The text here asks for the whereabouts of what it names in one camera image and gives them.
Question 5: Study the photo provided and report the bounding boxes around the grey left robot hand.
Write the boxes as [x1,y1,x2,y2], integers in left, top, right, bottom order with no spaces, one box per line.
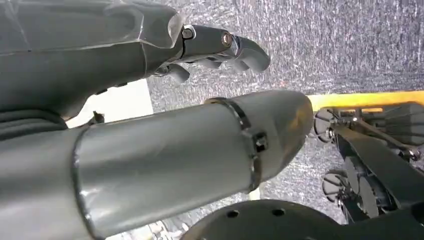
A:
[0,0,314,240]

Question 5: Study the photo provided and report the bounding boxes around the white sheet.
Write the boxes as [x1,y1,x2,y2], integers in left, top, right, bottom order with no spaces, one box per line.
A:
[65,78,155,129]

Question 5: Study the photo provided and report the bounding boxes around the black robot foot plate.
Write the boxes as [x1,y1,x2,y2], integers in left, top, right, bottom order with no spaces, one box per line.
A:
[179,198,424,240]

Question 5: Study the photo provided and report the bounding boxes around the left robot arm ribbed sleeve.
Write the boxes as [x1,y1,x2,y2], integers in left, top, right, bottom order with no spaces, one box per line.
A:
[0,109,69,142]

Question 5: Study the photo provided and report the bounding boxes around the yellow floor tape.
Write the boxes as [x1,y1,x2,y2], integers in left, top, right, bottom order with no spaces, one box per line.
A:
[306,90,424,113]

